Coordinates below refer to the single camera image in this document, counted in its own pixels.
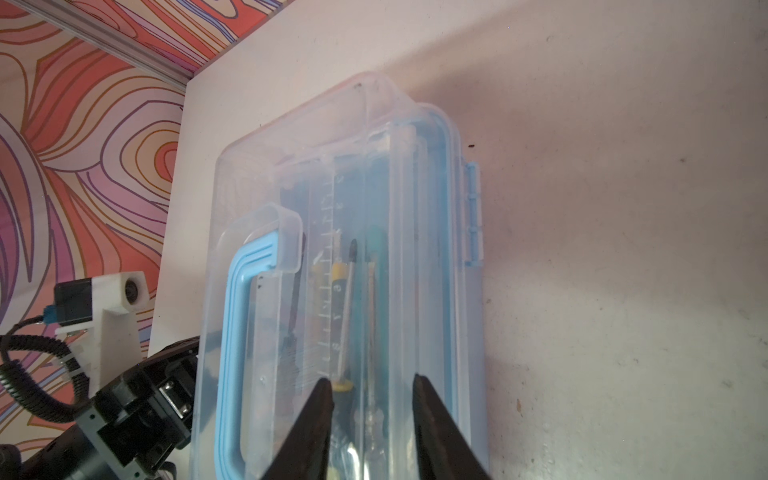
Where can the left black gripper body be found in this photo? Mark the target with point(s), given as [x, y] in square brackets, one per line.
[138, 419]

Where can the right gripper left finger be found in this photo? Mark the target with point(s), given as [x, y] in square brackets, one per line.
[305, 451]

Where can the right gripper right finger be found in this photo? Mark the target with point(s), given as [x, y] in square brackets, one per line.
[441, 449]

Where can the black yellow screwdriver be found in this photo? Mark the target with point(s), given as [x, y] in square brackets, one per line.
[342, 289]

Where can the clear tool box lid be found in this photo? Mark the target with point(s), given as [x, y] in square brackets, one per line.
[345, 244]

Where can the blue plastic tool box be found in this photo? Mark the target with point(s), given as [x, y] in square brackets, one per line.
[461, 383]

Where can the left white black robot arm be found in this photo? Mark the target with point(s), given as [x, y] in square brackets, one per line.
[65, 457]

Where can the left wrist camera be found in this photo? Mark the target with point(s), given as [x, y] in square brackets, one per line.
[102, 312]

